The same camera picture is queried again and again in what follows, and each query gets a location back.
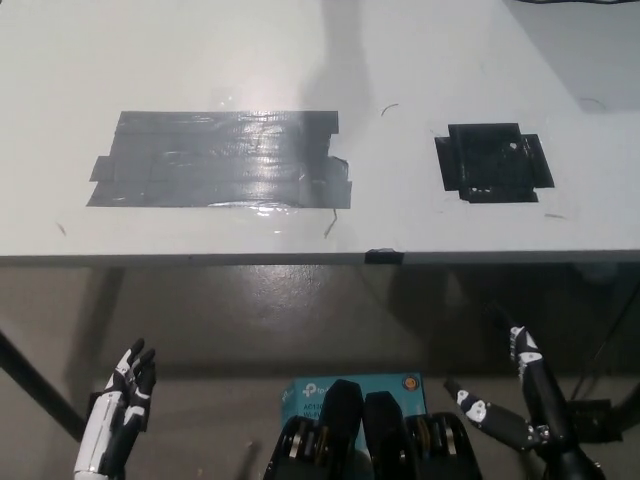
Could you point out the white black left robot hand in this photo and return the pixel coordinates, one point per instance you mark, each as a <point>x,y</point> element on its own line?
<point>102,425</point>

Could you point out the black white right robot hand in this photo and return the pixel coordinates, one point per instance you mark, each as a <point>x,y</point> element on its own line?
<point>535,390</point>

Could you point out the black robot torso blocks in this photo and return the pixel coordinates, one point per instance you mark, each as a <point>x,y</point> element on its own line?
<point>372,440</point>

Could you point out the black diagonal table leg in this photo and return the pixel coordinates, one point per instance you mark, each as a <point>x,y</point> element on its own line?
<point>40,385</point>

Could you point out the black tape strip table edge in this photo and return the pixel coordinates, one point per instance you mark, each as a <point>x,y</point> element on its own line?
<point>384,256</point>

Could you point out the teal router box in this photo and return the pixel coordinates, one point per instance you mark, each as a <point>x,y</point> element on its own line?
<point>310,395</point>

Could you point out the small black tape square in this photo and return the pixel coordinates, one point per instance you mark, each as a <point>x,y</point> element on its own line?
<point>492,162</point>

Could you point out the large grey tape patch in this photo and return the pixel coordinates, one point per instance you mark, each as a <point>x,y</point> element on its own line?
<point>220,160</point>

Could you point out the black floor bracket plate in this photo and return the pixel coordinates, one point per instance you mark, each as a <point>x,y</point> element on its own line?
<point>597,420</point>

